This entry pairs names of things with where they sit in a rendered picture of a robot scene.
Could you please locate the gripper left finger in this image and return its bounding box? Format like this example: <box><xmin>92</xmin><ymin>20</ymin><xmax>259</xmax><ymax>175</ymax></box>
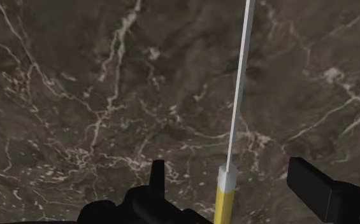
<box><xmin>76</xmin><ymin>159</ymin><xmax>213</xmax><ymax>224</ymax></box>

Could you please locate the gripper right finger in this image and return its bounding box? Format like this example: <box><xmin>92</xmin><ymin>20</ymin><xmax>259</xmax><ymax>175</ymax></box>
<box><xmin>286</xmin><ymin>157</ymin><xmax>360</xmax><ymax>224</ymax></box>

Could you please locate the yellow handled knife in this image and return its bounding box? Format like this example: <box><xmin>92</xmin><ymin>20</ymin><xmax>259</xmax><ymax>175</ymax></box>
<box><xmin>213</xmin><ymin>0</ymin><xmax>257</xmax><ymax>224</ymax></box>

